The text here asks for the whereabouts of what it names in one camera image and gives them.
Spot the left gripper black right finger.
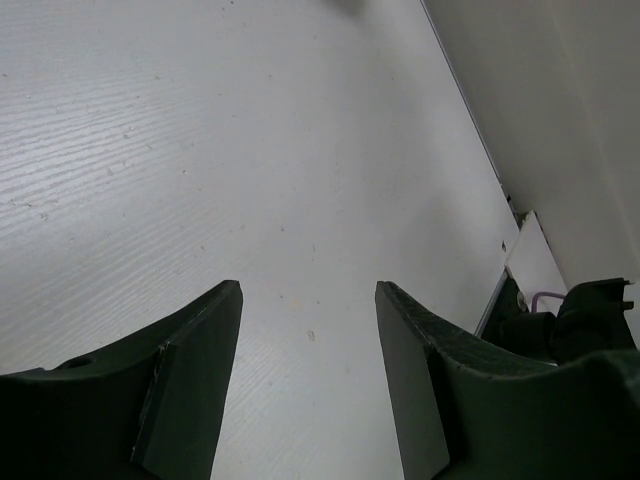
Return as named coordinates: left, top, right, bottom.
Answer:
left=375, top=281, right=639, bottom=479

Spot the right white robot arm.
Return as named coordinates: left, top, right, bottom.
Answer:
left=481, top=277, right=639, bottom=365

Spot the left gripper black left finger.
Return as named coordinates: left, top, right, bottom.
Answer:
left=1, top=280, right=243, bottom=479

